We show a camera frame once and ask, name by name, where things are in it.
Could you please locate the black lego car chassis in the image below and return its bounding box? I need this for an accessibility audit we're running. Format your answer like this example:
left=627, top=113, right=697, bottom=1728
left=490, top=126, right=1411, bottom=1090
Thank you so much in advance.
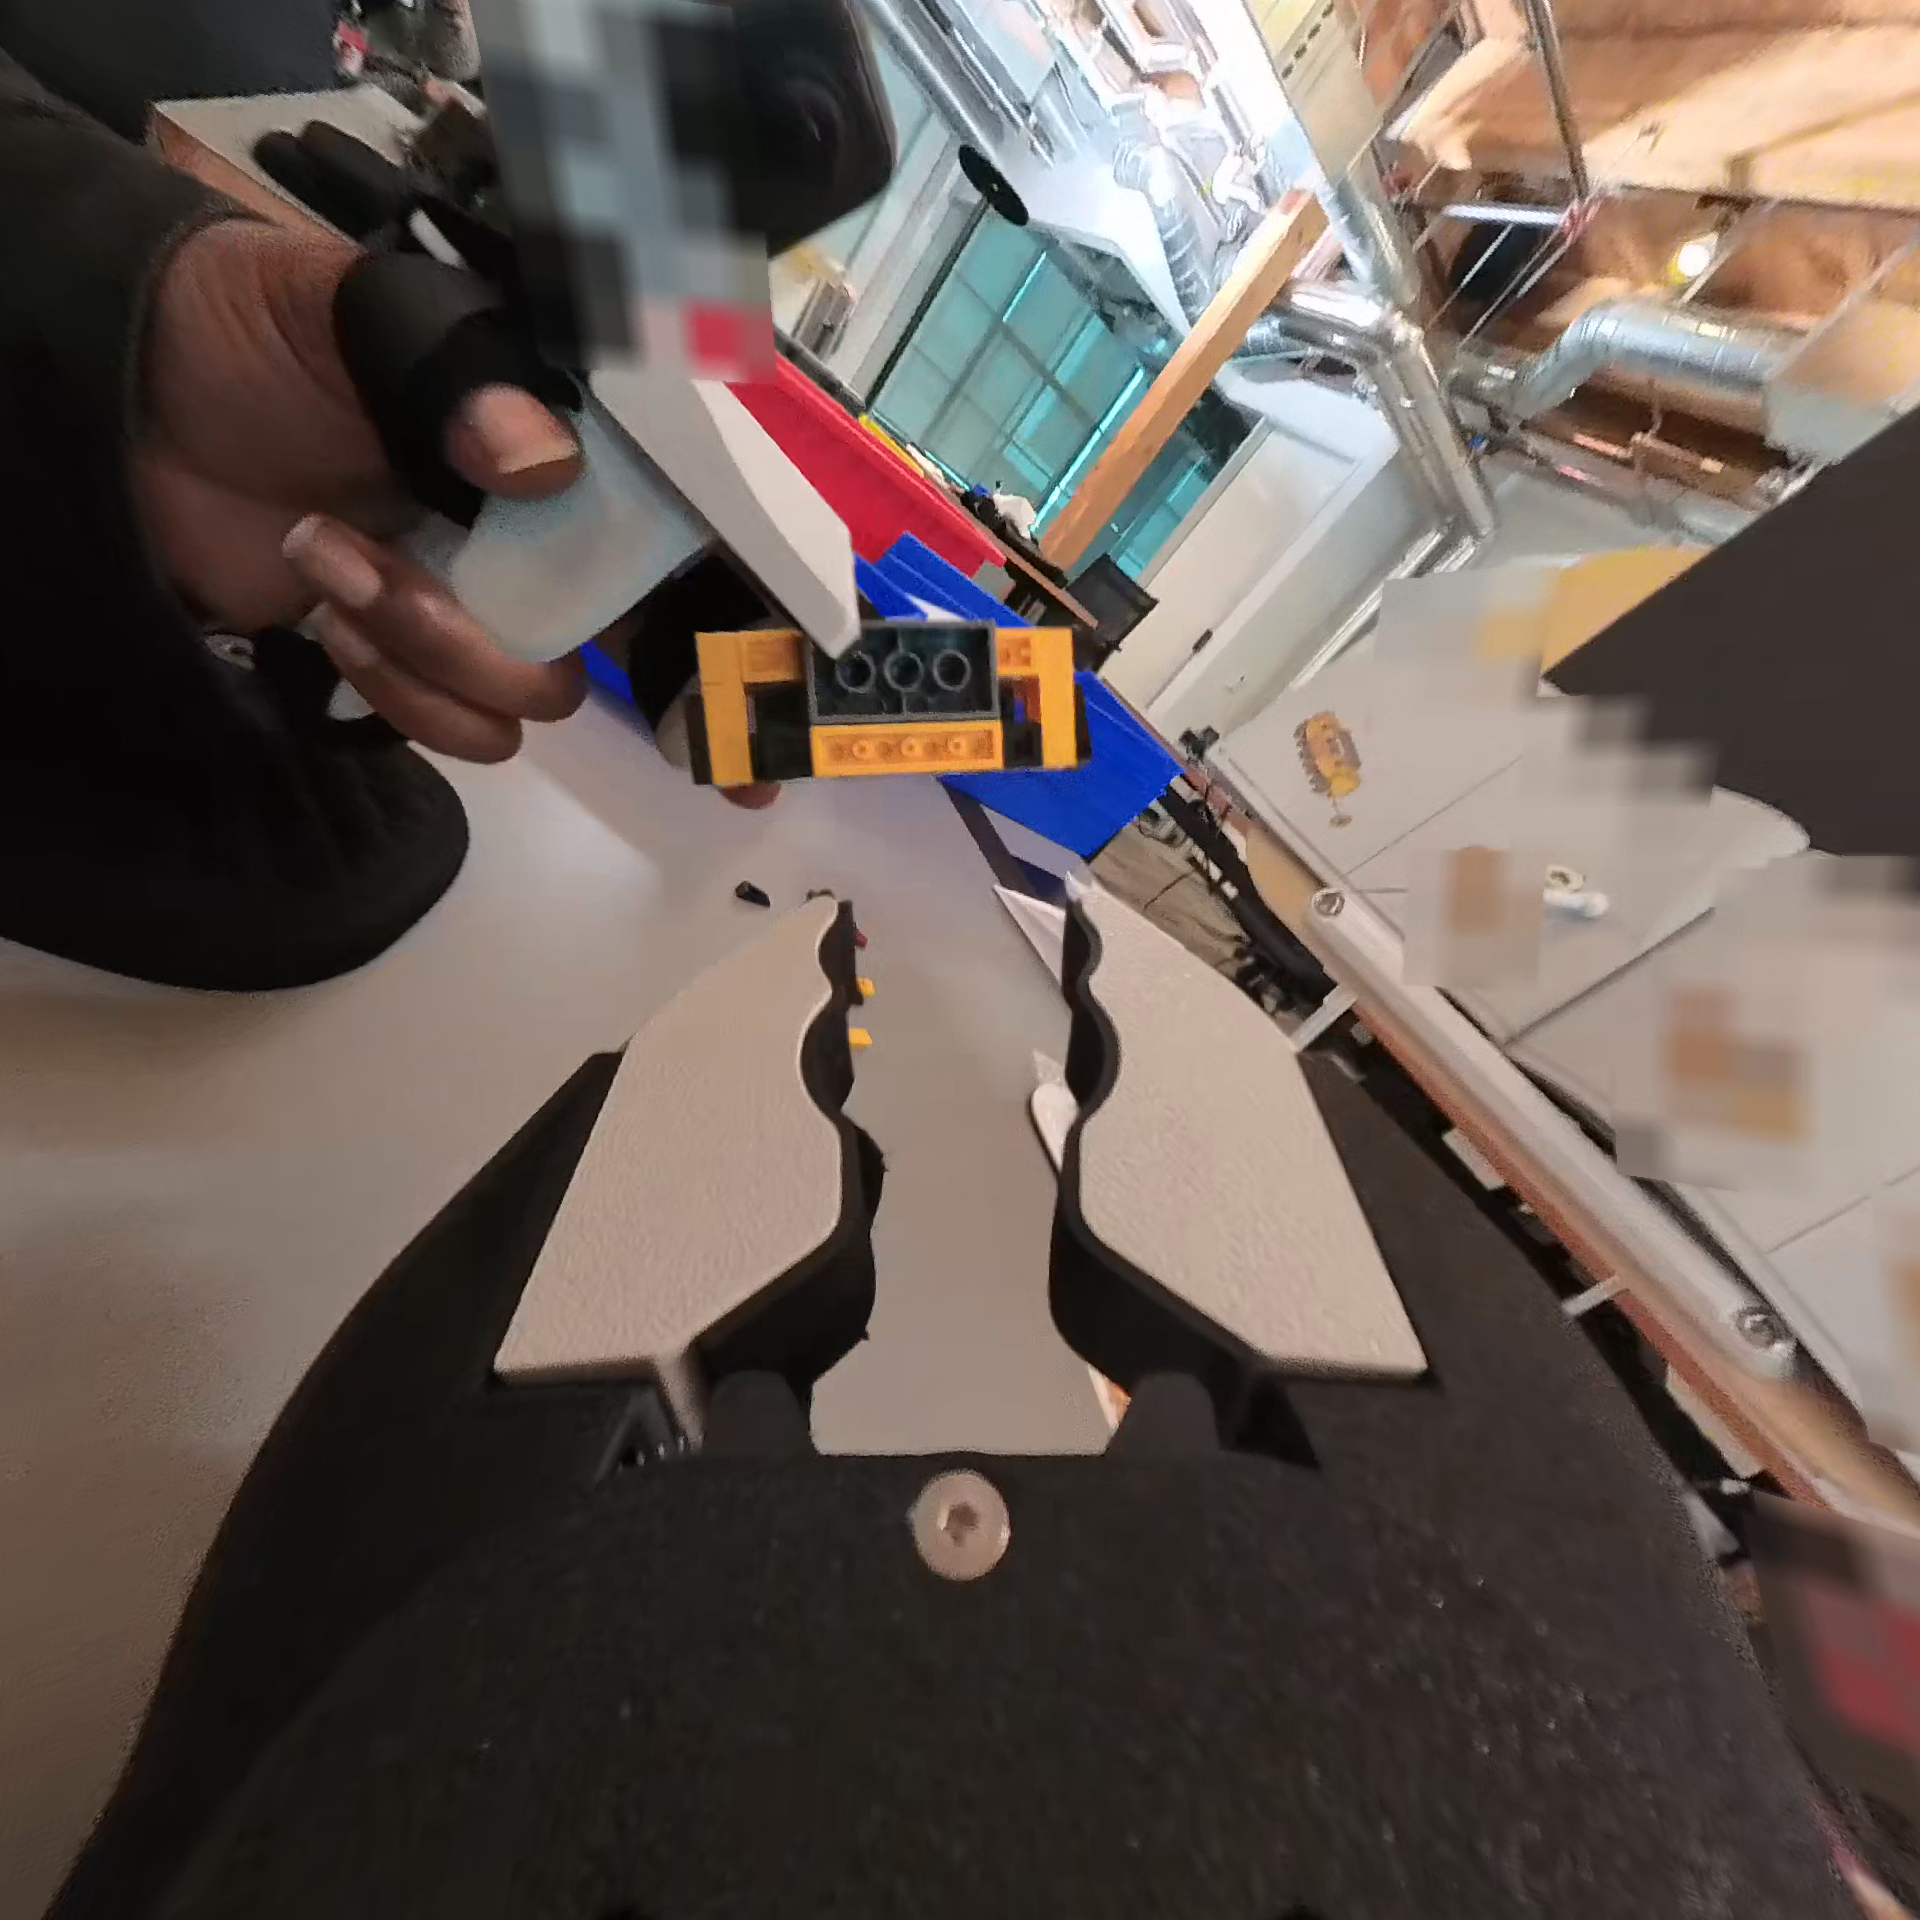
left=690, top=619, right=1093, bottom=793

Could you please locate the red plastic bin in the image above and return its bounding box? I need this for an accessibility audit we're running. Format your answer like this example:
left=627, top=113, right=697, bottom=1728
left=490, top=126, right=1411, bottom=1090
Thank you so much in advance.
left=720, top=360, right=1010, bottom=582

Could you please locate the black monitor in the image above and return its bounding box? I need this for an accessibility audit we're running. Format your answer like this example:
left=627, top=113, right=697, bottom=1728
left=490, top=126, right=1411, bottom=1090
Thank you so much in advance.
left=1069, top=550, right=1161, bottom=649

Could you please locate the black panel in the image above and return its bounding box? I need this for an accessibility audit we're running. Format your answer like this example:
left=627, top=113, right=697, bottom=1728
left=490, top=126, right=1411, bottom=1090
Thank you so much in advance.
left=1546, top=434, right=1920, bottom=857

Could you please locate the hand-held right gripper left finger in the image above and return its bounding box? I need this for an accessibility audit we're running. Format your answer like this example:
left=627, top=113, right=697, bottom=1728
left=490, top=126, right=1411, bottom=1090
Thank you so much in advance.
left=491, top=897, right=885, bottom=1390

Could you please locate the person's left hand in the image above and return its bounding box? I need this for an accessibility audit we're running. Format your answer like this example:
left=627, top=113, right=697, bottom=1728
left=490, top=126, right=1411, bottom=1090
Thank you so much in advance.
left=132, top=225, right=594, bottom=768

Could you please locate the blue plastic bin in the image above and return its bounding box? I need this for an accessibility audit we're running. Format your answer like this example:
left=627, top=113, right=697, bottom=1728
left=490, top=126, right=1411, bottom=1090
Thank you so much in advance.
left=582, top=532, right=1192, bottom=860

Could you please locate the silver ventilation duct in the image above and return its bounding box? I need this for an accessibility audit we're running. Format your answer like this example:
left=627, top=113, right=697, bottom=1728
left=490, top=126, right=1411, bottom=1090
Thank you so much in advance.
left=1110, top=136, right=1801, bottom=578

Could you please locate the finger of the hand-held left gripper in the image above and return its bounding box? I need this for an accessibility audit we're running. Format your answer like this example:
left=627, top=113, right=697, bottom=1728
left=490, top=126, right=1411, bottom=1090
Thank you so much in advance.
left=590, top=378, right=866, bottom=658

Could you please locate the wooden beam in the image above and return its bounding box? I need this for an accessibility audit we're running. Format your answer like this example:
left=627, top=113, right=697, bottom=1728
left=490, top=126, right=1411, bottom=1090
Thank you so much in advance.
left=1035, top=193, right=1340, bottom=577

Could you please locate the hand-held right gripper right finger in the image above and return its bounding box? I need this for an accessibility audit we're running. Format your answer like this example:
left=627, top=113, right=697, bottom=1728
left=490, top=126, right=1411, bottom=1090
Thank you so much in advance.
left=1048, top=877, right=1430, bottom=1390

